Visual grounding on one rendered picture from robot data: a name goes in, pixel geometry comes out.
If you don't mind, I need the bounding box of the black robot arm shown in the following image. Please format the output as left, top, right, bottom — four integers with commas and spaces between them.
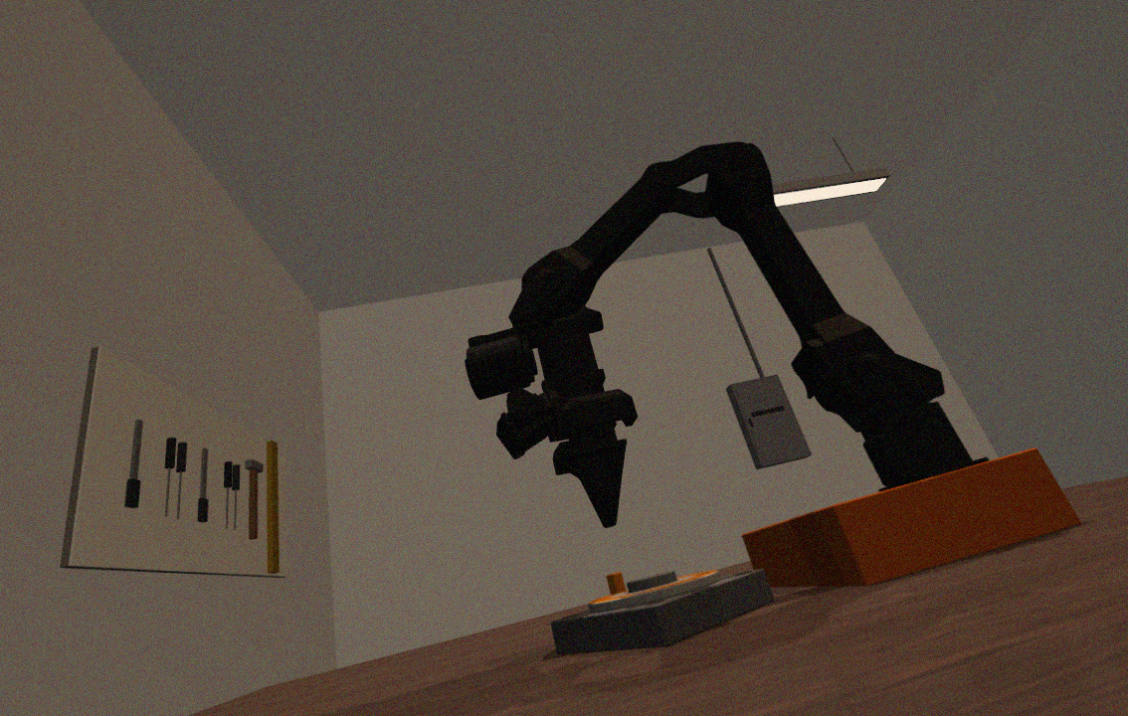
465, 142, 989, 490

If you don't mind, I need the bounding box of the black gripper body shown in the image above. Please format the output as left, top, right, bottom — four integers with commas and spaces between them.
544, 362, 638, 475

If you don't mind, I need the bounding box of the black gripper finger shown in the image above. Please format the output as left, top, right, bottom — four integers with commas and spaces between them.
561, 461, 606, 528
563, 439, 627, 528

